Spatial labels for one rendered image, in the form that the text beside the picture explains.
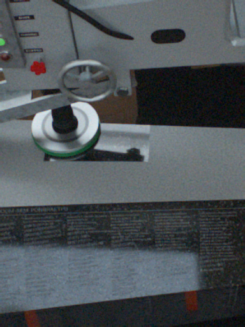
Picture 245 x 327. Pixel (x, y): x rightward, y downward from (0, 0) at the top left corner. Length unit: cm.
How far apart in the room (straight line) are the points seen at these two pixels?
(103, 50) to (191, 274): 70
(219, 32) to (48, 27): 40
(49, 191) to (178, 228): 39
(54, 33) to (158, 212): 60
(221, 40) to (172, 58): 13
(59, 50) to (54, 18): 10
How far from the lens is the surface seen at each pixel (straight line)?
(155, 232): 168
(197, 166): 173
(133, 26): 140
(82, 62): 139
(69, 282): 175
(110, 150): 177
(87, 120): 182
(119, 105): 300
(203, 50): 146
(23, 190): 174
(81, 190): 170
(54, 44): 143
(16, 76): 152
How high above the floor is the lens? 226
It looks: 54 degrees down
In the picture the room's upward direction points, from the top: 8 degrees counter-clockwise
